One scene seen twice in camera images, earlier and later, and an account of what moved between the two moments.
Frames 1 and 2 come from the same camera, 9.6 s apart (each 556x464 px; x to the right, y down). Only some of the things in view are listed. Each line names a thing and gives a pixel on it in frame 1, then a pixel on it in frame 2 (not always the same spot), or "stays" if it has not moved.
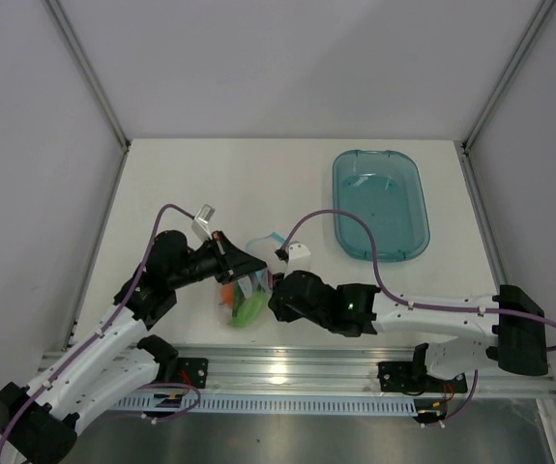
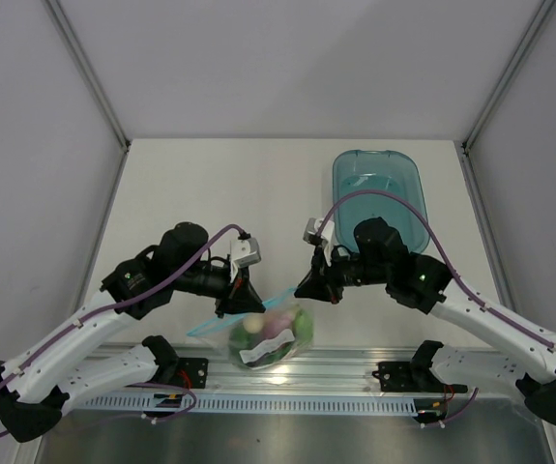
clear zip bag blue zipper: (242, 302) → (277, 337)
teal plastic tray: (384, 188) stays
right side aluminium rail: (467, 160) stays
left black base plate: (192, 371) stays
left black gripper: (230, 260) → (243, 297)
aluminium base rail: (320, 369) stays
